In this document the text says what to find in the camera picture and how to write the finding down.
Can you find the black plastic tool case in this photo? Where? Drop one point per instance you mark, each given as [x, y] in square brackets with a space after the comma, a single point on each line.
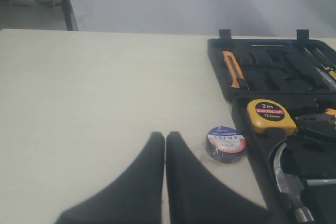
[279, 70]

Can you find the yellow black screwdriver left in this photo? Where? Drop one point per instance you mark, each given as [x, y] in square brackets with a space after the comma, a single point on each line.
[321, 61]

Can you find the orange utility knife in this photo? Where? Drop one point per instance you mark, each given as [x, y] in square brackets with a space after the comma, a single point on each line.
[238, 79]

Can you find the yellow measuring tape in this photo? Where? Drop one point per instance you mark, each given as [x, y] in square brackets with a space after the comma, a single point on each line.
[265, 114]

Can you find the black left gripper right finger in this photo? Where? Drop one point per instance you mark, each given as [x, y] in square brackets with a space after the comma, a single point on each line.
[197, 196]

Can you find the orange handled pliers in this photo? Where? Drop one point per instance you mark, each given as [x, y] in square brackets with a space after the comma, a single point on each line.
[318, 122]

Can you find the clear voltage tester screwdriver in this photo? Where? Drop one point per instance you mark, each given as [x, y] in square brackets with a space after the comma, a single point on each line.
[327, 78]

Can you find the claw hammer black grip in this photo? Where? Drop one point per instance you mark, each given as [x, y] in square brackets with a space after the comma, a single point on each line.
[291, 186]

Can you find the black metal frame post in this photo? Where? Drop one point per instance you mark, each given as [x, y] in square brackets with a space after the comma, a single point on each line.
[66, 10]

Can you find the black electrical tape roll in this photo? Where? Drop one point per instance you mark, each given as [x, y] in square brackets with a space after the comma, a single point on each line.
[222, 144]

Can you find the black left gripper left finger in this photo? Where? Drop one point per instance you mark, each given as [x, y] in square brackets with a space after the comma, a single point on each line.
[134, 197]

